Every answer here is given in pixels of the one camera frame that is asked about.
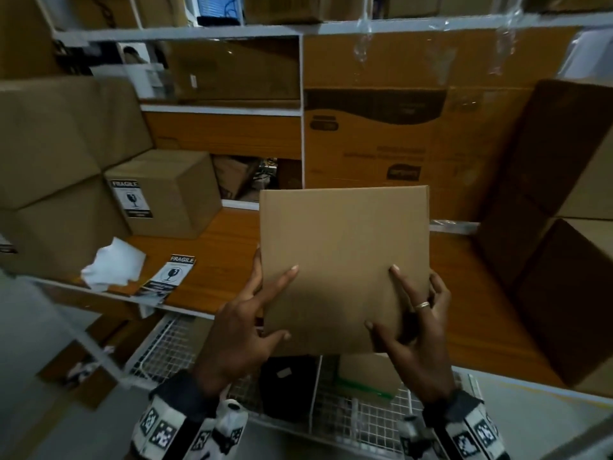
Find brown cardboard box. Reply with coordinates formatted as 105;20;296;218
244;0;370;24
66;0;188;29
382;0;504;19

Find right wrist tracker band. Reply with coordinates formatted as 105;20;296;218
423;390;511;460

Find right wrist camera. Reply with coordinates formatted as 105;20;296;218
397;415;449;460

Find medium taped cardboard box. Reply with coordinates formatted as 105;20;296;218
0;176;133;282

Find wooden shelf unit white frame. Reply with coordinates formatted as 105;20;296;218
33;0;613;236

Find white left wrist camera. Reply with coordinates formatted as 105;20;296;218
184;399;250;460

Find stack of fragile stickers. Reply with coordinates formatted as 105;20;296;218
135;253;197;303

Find wrist tracker band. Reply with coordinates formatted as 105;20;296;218
132;371;219;460
423;390;511;460

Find wire mesh rack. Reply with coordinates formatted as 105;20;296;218
126;313;482;456

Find left wrist tracker band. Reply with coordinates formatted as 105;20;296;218
132;371;219;460

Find white backing paper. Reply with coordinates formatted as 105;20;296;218
80;236;147;293

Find crumpled paper scraps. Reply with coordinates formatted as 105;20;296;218
66;347;116;387

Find small taped cardboard box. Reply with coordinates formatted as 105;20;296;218
104;149;223;239
258;185;431;356

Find person's right hand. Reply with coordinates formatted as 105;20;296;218
363;264;456;406

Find white frame bar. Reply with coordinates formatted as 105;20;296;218
17;272;135;391

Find barcode printed cardboard box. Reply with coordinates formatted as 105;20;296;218
213;155;262;201

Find tangle of cables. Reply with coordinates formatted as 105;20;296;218
254;157;280;190

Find brown envelope green edge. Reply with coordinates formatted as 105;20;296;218
335;354;404;402

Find large stapled cardboard box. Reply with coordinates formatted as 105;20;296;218
93;76;154;171

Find plastic wrapped cardboard box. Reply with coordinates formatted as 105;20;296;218
304;27;580;89

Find large cardboard box white sticker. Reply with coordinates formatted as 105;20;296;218
167;38;301;104

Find person's left hand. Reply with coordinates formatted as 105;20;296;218
191;243;300;398

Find black pouch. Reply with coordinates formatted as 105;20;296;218
258;355;321;422

